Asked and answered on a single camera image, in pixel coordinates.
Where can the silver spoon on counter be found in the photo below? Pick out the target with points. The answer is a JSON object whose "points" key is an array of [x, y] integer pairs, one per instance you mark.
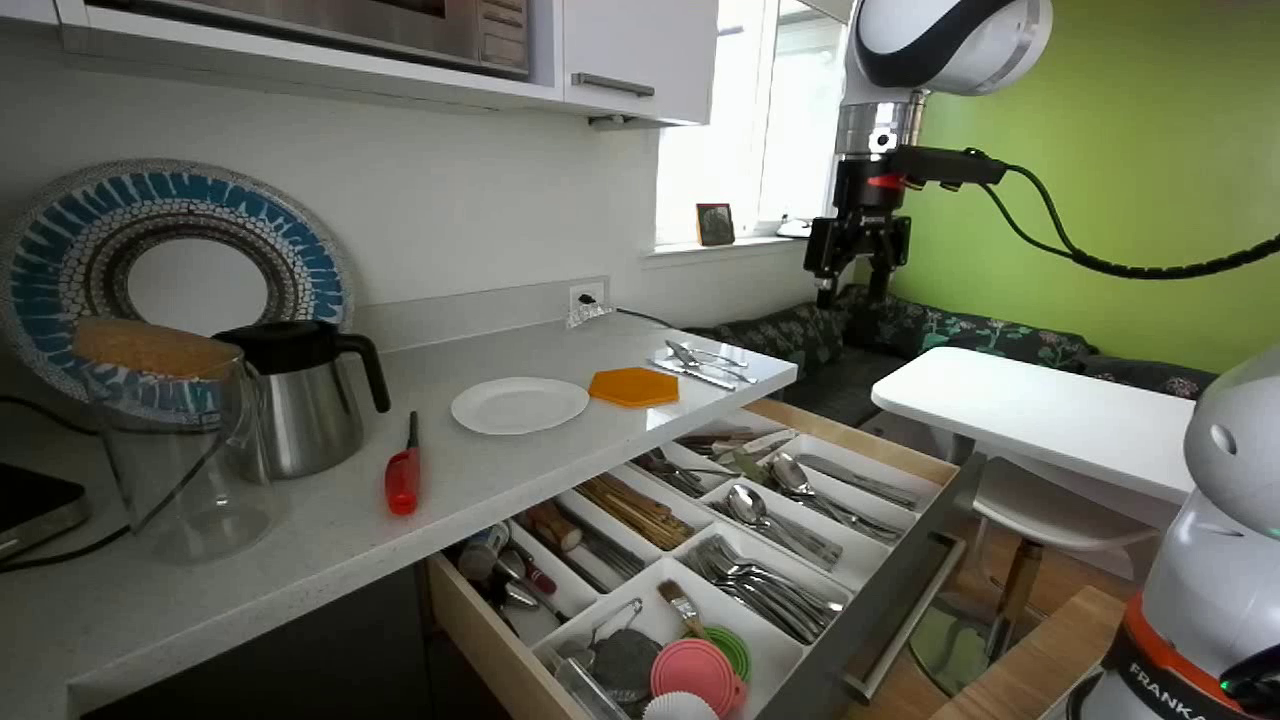
{"points": [[718, 360], [691, 365]]}

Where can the white wall power outlet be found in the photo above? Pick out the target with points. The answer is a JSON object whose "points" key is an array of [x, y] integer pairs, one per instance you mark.
{"points": [[586, 302]]}

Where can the open wooden cutlery drawer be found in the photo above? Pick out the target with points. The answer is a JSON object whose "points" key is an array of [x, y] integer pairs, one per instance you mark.
{"points": [[745, 561]]}

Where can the built-in microwave oven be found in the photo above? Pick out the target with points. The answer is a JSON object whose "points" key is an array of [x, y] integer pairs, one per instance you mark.
{"points": [[453, 35]]}

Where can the orange silicone mat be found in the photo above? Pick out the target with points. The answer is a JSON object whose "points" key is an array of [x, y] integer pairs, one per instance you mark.
{"points": [[635, 389]]}

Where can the white upper cabinet door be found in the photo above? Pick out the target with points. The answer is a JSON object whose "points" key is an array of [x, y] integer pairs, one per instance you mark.
{"points": [[637, 58]]}

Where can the small dark picture frame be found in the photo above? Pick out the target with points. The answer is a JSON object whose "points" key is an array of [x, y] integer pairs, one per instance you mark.
{"points": [[713, 222]]}

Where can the red handled paring knife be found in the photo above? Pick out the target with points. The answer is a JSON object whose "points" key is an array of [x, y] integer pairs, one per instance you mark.
{"points": [[401, 473]]}

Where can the white side table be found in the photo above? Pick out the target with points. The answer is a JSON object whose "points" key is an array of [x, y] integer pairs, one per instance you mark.
{"points": [[1119, 434]]}

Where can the steel coffee carafe black handle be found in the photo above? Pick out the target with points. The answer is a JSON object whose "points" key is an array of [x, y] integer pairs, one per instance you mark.
{"points": [[310, 411]]}

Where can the small white plate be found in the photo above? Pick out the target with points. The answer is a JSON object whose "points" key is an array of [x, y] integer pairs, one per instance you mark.
{"points": [[517, 405]]}

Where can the white round lid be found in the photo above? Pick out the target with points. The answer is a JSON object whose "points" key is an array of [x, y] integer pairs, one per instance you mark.
{"points": [[679, 705]]}

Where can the silver table knife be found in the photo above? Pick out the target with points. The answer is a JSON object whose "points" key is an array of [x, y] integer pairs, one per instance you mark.
{"points": [[658, 360]]}

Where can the white cutlery tray insert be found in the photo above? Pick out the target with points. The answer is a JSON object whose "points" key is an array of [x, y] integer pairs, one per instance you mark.
{"points": [[705, 561]]}

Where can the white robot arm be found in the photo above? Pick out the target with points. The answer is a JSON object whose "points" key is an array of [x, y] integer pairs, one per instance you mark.
{"points": [[893, 58]]}

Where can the clear glass jar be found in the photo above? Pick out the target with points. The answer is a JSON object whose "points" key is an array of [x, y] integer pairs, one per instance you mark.
{"points": [[183, 420]]}

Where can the green round scrubber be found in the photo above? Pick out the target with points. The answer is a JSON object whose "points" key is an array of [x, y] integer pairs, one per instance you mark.
{"points": [[732, 649]]}

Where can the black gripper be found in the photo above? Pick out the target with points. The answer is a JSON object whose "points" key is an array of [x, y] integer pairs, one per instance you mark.
{"points": [[867, 222]]}

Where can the blue patterned decorative plate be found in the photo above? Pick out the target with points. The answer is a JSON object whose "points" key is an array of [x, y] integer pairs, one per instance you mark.
{"points": [[160, 241]]}

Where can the dark tablet on counter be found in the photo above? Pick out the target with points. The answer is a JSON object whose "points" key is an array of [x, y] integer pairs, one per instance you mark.
{"points": [[36, 510]]}

